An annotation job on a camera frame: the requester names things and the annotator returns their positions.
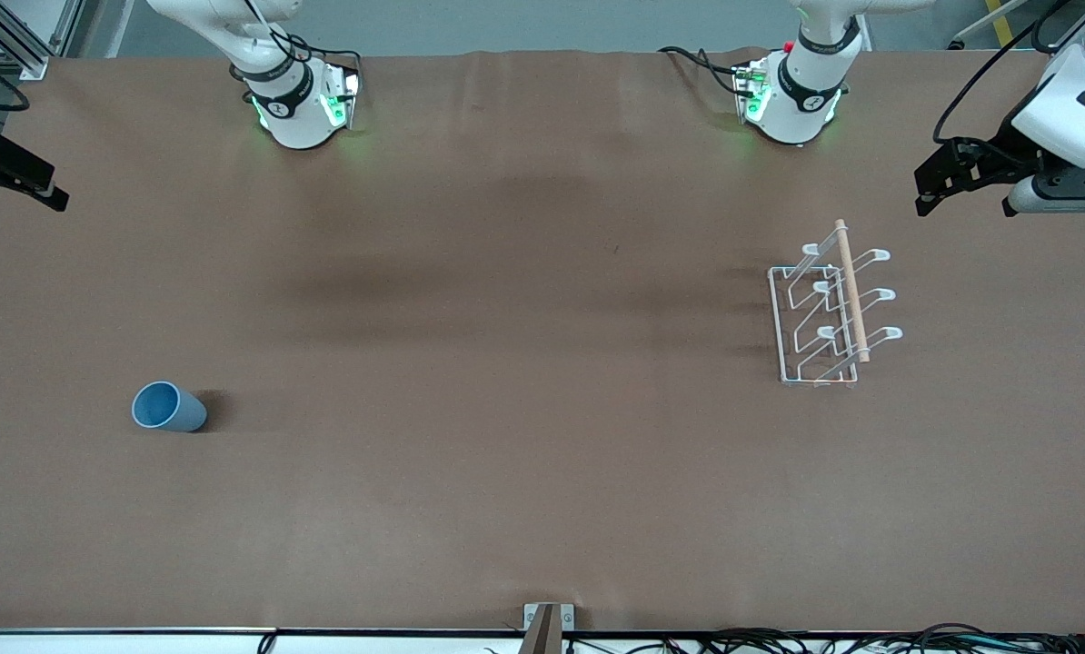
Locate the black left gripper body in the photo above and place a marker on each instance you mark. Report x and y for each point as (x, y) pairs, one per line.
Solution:
(1000, 150)

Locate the blue plastic cup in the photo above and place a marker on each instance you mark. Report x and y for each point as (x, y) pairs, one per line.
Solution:
(168, 407)

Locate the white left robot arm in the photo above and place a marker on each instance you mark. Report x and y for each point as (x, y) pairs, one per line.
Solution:
(801, 100)

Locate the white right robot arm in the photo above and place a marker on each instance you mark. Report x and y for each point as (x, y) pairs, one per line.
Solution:
(279, 109)

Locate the white metal bar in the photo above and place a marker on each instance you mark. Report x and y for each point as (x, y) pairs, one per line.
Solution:
(988, 25)

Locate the brown table cover sheet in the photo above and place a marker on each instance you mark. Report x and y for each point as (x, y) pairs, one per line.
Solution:
(524, 381)

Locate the aluminium frame extrusion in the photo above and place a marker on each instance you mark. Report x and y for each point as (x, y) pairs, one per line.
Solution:
(15, 41)

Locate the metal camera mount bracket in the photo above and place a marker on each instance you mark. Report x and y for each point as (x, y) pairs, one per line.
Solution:
(547, 627)

